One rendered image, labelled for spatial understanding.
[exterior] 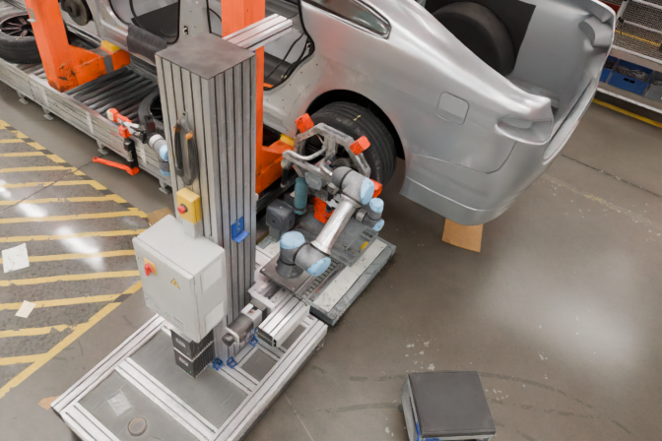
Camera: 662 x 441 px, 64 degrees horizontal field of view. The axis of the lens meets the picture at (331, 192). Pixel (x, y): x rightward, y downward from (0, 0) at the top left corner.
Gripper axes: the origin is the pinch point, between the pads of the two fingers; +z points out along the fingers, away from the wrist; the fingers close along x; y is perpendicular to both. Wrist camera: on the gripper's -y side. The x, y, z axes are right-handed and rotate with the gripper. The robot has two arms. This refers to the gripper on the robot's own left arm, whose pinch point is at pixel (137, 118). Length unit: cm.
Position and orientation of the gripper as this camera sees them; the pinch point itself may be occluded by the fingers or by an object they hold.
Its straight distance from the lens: 306.5
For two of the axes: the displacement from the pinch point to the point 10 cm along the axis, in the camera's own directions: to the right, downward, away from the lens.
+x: 7.3, -2.8, 6.3
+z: -6.6, -5.5, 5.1
